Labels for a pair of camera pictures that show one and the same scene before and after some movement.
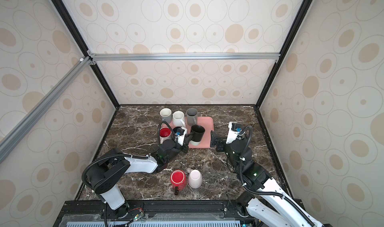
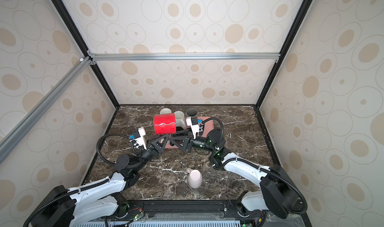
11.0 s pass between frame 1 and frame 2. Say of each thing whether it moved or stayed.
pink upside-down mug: stayed
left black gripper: moved
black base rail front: stayed
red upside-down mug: moved
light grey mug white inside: stayed
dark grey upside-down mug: stayed
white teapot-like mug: stayed
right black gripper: moved
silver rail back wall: stayed
